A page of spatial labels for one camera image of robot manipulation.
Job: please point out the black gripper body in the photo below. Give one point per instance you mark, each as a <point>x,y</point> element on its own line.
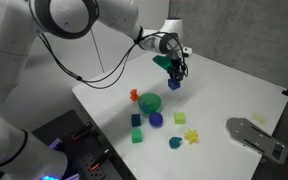
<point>177,65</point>

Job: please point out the blue block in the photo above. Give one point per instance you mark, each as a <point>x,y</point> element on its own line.
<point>174,84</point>

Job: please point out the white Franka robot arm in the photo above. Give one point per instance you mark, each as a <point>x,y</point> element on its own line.
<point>14,40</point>

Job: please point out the green translucent bowl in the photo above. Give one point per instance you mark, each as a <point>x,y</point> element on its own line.
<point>150,102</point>

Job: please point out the lime green block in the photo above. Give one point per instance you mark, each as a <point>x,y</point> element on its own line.
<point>179,118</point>

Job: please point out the small light blue toy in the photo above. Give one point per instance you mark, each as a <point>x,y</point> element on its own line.
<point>144,105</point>

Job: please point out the orange toy piece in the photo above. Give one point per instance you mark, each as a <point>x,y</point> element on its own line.
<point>134,94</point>

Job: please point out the purple blue ball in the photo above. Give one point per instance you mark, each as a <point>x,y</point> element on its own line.
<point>156,119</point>

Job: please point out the dark blue cube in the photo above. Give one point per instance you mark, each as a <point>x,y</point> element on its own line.
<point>136,119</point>

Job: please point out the yellow toy piece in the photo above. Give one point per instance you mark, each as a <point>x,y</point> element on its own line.
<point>191,136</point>

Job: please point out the teal toy piece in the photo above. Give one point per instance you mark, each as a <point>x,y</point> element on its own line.
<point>175,142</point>

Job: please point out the green cube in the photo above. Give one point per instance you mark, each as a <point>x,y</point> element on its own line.
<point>137,135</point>

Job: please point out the yellow sticky note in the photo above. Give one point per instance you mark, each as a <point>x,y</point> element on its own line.
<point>258,118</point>

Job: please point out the gray metal plate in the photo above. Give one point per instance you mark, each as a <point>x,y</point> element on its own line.
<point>250,136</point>

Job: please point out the black red clamp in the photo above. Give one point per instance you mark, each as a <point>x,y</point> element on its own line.
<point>84,131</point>
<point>99,160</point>

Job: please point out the black perforated board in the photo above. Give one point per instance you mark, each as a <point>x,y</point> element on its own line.
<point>80,155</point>

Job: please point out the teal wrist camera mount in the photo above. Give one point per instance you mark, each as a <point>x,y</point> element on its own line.
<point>162,62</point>

